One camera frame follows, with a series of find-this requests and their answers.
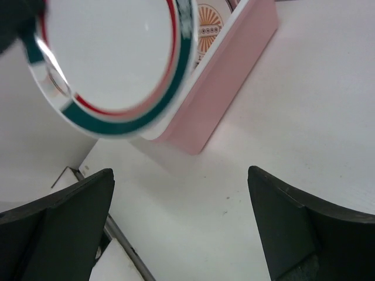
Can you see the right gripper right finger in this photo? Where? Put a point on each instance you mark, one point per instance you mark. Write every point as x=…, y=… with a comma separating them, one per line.
x=307, y=238

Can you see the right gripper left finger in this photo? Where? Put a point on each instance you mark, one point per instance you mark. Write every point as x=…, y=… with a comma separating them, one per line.
x=56, y=237

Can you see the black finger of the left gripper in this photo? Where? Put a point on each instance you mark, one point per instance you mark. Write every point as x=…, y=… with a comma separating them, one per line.
x=15, y=17

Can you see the white plate green red rim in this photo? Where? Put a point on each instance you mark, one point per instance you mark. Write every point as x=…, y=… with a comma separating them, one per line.
x=112, y=68

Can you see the orange sunburst plate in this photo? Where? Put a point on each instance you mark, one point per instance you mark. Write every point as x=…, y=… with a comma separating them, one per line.
x=213, y=14

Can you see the pink plastic dish rack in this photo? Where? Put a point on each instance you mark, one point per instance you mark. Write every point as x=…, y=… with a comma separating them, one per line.
x=192, y=119

